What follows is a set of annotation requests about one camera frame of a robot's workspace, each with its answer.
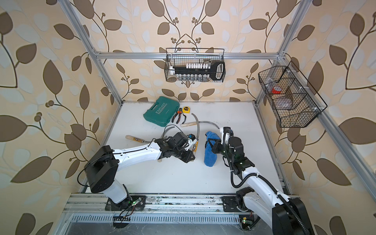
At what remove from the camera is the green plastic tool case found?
1.07m

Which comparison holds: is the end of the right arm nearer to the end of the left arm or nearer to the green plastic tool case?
the end of the left arm

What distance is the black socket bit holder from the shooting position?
824 millimetres

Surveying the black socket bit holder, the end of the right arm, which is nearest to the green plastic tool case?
the black socket bit holder

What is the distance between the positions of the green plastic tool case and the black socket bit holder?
12.1 inches
